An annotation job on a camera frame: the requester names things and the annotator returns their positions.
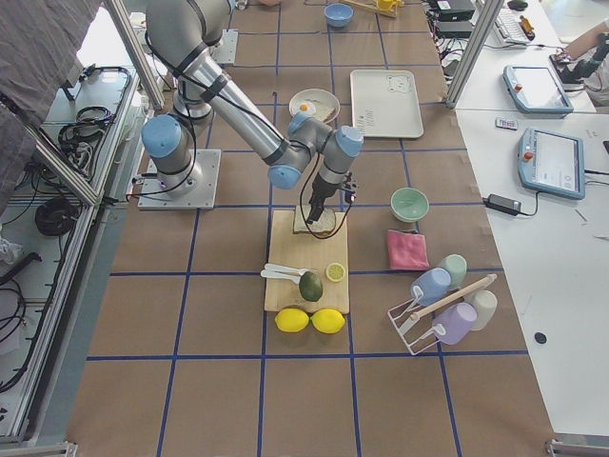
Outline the white cup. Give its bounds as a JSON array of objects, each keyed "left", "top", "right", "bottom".
[{"left": 464, "top": 289, "right": 498, "bottom": 331}]

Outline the green bowl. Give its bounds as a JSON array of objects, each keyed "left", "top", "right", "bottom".
[{"left": 390, "top": 188, "right": 429, "bottom": 223}]

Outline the lemon slice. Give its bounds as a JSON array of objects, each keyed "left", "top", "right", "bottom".
[{"left": 324, "top": 262, "right": 346, "bottom": 283}]

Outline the purple cup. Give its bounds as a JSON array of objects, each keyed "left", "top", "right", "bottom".
[{"left": 432, "top": 302, "right": 478, "bottom": 345}]

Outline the white plastic spoon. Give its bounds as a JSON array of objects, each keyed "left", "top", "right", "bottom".
[{"left": 260, "top": 263, "right": 308, "bottom": 284}]

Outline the aluminium frame post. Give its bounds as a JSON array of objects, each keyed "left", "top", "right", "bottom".
[{"left": 445, "top": 0, "right": 503, "bottom": 109}]

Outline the avocado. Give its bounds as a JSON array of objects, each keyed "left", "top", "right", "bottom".
[{"left": 299, "top": 270, "right": 324, "bottom": 302}]

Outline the wooden cutting board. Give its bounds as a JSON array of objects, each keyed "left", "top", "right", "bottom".
[{"left": 264, "top": 209, "right": 349, "bottom": 314}]

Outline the whole lemon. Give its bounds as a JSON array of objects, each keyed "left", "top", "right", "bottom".
[
  {"left": 310, "top": 308, "right": 345, "bottom": 334},
  {"left": 274, "top": 308, "right": 309, "bottom": 333}
]

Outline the upper teach pendant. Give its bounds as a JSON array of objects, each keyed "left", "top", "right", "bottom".
[{"left": 502, "top": 66, "right": 574, "bottom": 117}]

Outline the left whole lemon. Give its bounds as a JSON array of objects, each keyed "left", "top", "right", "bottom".
[{"left": 274, "top": 308, "right": 309, "bottom": 333}]

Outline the white wire cup rack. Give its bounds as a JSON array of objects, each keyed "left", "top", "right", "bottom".
[{"left": 386, "top": 273, "right": 499, "bottom": 356}]

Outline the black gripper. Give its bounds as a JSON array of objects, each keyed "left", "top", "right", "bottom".
[{"left": 305, "top": 171, "right": 358, "bottom": 224}]

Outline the teach pendant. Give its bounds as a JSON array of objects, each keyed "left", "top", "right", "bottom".
[
  {"left": 517, "top": 128, "right": 585, "bottom": 200},
  {"left": 502, "top": 66, "right": 574, "bottom": 117}
]

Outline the white round plate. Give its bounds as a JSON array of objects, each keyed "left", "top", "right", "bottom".
[{"left": 288, "top": 89, "right": 340, "bottom": 116}]

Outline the pink cloth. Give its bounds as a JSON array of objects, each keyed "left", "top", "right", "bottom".
[{"left": 386, "top": 229, "right": 429, "bottom": 271}]

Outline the fried egg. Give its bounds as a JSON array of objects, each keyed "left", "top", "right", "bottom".
[{"left": 290, "top": 100, "right": 316, "bottom": 116}]

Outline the green cup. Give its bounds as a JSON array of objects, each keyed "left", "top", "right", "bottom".
[{"left": 437, "top": 253, "right": 467, "bottom": 290}]

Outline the cream bear tray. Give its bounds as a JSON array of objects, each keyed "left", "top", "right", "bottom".
[{"left": 350, "top": 70, "right": 424, "bottom": 139}]

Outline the black power adapter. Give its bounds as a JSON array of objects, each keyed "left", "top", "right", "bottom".
[{"left": 482, "top": 193, "right": 521, "bottom": 216}]

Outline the lower teach pendant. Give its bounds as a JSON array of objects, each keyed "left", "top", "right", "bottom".
[{"left": 517, "top": 128, "right": 585, "bottom": 200}]

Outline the yellow mug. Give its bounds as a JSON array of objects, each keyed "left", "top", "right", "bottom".
[{"left": 376, "top": 0, "right": 403, "bottom": 12}]

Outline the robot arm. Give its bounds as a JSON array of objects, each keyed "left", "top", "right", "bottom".
[{"left": 142, "top": 1, "right": 363, "bottom": 224}]

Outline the wooden mug rack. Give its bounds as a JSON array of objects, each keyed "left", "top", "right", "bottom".
[{"left": 344, "top": 0, "right": 399, "bottom": 18}]

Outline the blue cup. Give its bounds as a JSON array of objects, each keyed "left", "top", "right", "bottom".
[{"left": 410, "top": 268, "right": 451, "bottom": 307}]

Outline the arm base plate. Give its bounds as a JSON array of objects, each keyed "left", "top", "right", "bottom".
[{"left": 138, "top": 149, "right": 221, "bottom": 210}]

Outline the right whole lemon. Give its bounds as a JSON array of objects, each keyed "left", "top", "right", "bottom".
[{"left": 310, "top": 308, "right": 345, "bottom": 334}]

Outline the blue bowl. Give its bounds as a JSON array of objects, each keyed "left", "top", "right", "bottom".
[{"left": 324, "top": 3, "right": 354, "bottom": 29}]

